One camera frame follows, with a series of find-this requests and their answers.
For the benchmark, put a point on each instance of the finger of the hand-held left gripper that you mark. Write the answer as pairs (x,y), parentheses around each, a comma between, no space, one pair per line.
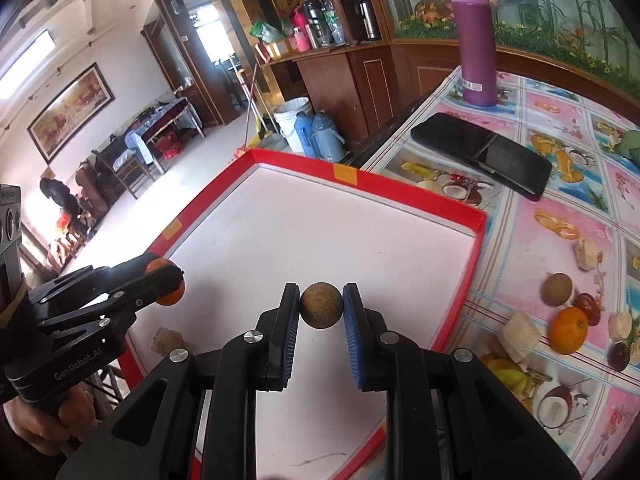
(150,287)
(100,277)

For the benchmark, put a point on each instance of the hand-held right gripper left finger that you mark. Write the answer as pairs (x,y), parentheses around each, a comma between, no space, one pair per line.
(292,340)

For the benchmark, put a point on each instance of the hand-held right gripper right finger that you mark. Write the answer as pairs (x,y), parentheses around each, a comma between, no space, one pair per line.
(352,340)

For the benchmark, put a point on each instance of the small orange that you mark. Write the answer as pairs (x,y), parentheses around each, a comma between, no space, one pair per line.
(170,296)

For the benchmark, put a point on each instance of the brown round fruit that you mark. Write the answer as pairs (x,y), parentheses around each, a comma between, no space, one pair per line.
(556,289)
(321,305)

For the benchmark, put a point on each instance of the red cardboard box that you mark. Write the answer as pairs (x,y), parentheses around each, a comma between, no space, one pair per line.
(325,230)

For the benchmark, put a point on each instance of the dark brown fruit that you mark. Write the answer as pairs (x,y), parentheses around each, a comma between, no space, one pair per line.
(619,356)

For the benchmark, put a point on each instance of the person's left hand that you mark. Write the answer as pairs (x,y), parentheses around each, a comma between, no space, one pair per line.
(35,425)

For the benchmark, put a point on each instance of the beige fruit piece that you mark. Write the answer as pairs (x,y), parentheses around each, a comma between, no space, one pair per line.
(167,342)

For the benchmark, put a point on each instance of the wooden chair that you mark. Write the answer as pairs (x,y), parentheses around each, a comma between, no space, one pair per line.
(127,180)

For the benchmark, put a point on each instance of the framed painting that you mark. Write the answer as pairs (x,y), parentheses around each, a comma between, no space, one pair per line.
(70,110)

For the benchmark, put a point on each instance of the wooden side table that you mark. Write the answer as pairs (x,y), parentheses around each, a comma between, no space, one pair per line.
(165,117)

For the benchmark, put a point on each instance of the fruit print tablecloth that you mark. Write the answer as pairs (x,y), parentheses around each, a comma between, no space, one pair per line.
(530,240)

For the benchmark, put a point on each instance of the grey-blue thermos jug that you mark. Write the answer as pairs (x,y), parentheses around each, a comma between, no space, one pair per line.
(327,137)

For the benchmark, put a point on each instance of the white bucket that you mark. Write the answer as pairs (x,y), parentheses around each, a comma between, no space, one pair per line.
(290,125)

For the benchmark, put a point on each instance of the black phone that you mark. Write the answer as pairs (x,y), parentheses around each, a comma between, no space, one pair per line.
(480,155)

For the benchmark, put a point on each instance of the red jujube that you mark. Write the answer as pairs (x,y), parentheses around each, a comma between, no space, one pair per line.
(587,308)

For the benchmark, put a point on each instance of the beige root chunk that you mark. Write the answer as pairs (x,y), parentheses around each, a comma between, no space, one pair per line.
(586,254)

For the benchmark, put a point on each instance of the wooden cabinet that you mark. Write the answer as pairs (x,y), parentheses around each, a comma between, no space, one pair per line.
(320,80)

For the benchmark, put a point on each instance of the green bag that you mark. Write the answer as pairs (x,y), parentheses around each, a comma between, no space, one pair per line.
(266,32)

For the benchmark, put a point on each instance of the pink bottle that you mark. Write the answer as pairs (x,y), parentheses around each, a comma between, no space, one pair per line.
(300,39)

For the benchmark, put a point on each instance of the black steel thermos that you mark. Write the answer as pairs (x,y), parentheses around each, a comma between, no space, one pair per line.
(314,17)

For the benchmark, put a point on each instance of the purple bottle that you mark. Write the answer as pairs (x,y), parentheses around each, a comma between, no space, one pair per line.
(472,45)

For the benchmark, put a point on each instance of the green leafy vegetable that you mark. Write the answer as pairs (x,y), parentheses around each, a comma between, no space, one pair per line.
(631,142)

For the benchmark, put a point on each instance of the bamboo print glass screen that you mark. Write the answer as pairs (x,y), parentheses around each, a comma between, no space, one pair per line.
(550,10)

